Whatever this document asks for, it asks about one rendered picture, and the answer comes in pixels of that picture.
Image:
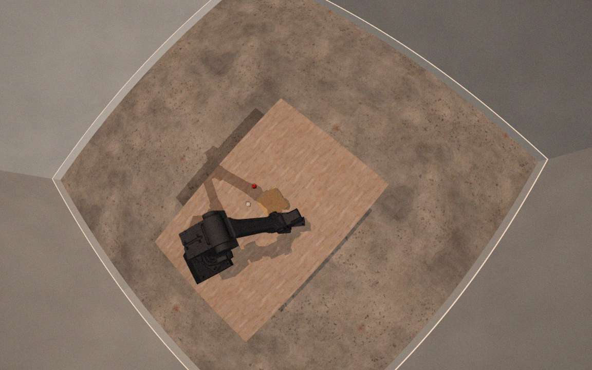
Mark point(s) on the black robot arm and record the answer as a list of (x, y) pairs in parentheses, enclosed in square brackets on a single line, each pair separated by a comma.
[(216, 235)]

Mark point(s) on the orange flat mat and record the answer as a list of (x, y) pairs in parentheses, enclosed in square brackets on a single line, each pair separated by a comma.
[(272, 201)]

